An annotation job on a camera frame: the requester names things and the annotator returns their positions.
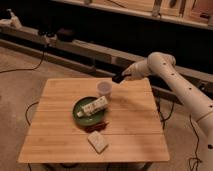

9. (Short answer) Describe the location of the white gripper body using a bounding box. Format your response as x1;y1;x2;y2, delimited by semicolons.
122;60;150;81

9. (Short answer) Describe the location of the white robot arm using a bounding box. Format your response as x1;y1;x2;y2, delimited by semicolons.
122;52;213;171

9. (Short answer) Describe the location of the translucent ceramic cup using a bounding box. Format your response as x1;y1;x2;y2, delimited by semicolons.
97;81;112;99

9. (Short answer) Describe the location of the white tube on plate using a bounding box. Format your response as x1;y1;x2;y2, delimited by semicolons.
77;96;108;117

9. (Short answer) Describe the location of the wooden table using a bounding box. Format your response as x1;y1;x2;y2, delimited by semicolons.
18;78;170;164

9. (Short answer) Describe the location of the green plate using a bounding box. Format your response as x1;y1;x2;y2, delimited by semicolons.
73;96;108;126

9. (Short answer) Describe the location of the red chili pepper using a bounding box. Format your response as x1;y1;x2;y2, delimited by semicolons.
85;122;107;133

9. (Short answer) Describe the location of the black device on ledge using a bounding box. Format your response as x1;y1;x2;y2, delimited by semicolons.
56;28;75;42

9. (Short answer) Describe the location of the white object on ledge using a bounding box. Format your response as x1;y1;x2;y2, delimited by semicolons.
0;9;22;29

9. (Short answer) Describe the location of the black floor cable right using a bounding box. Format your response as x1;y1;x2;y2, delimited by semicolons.
188;114;213;171

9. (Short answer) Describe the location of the black floor cable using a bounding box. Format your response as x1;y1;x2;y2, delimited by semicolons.
0;46;46;75
188;114;213;171

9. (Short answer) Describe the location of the black floor cable left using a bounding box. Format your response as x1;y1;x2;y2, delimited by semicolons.
0;46;46;75

